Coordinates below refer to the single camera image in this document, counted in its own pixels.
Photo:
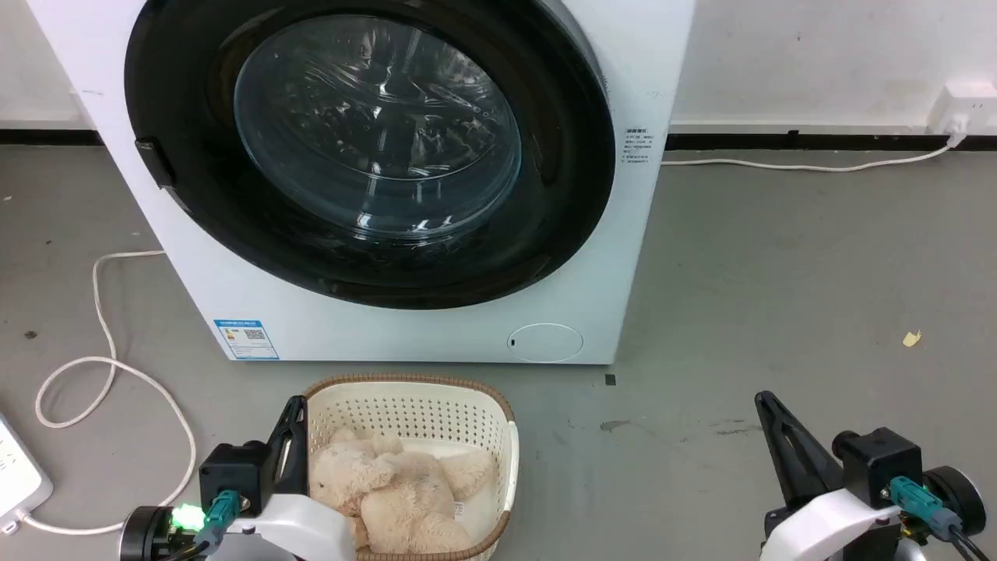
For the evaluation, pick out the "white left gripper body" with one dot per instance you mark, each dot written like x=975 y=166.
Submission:
x=300 y=530

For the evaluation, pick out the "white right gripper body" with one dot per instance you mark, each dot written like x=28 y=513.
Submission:
x=833 y=530

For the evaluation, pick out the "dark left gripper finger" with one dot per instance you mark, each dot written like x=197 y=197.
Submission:
x=300 y=444
x=278 y=460

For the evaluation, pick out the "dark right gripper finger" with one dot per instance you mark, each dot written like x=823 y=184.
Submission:
x=783 y=460
x=814 y=460

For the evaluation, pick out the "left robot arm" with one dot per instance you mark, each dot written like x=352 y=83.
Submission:
x=148 y=538

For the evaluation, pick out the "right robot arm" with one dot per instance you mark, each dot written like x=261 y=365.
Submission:
x=962 y=495

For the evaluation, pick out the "white washing machine body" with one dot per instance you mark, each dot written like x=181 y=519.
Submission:
x=405 y=331

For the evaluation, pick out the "black round glass washer door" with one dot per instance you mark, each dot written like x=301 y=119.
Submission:
x=374 y=132

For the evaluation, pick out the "beige plush teddy bear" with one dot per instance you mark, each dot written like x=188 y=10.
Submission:
x=397 y=491

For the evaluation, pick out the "blue energy label sticker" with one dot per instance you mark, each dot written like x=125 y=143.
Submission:
x=246 y=339

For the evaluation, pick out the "cream plastic laundry basket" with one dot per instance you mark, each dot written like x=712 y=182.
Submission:
x=420 y=409

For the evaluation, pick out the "yellow paper scrap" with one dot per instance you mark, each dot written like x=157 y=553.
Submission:
x=912 y=338

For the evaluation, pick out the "white power strip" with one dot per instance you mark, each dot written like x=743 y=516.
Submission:
x=17 y=475

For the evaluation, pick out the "round white filter cover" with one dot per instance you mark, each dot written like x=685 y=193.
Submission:
x=545 y=343

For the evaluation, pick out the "small text sticker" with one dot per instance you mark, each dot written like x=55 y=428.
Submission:
x=637 y=146

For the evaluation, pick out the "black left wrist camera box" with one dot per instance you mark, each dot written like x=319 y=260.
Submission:
x=234 y=475

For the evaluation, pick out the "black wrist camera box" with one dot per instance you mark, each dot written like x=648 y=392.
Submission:
x=234 y=475
x=876 y=463

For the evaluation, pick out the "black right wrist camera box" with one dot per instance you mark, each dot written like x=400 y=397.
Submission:
x=876 y=463

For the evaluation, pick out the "white wall socket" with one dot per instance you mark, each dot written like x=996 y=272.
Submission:
x=966 y=105

